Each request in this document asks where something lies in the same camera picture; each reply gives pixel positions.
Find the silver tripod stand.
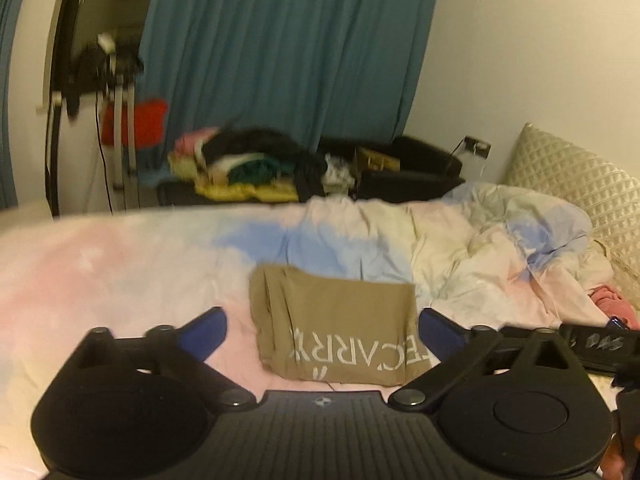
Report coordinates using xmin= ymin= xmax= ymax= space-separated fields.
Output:
xmin=96 ymin=32 xmax=143 ymax=211

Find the person right hand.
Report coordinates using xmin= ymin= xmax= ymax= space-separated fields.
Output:
xmin=600 ymin=444 xmax=625 ymax=480

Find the black floor stand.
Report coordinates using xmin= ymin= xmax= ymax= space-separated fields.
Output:
xmin=43 ymin=23 xmax=75 ymax=218

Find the teal curtain left panel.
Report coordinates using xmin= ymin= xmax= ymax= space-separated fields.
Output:
xmin=1 ymin=0 xmax=24 ymax=211

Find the tan printed t-shirt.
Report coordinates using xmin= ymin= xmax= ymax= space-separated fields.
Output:
xmin=248 ymin=264 xmax=431 ymax=387

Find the pink cloth on bed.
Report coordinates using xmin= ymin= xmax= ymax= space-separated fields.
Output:
xmin=590 ymin=285 xmax=639 ymax=330

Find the quilted beige pillow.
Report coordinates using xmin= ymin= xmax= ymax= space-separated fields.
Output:
xmin=502 ymin=124 xmax=639 ymax=307

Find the pastel tie-dye duvet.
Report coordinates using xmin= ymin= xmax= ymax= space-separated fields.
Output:
xmin=0 ymin=180 xmax=626 ymax=480

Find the wall power socket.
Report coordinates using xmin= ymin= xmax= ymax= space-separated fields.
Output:
xmin=463 ymin=136 xmax=491 ymax=159

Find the teal curtain right panel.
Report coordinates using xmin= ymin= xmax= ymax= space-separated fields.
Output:
xmin=137 ymin=0 xmax=436 ymax=171

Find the red bag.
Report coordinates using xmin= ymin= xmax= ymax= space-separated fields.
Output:
xmin=101 ymin=99 xmax=168 ymax=150

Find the pile of dark clothes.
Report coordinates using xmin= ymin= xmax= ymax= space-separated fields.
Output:
xmin=157 ymin=126 xmax=356 ymax=206

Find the black armchair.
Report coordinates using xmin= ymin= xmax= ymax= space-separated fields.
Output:
xmin=319 ymin=134 xmax=467 ymax=204

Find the teal curtain panel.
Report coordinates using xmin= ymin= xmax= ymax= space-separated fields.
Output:
xmin=1 ymin=0 xmax=24 ymax=211
xmin=137 ymin=0 xmax=436 ymax=171

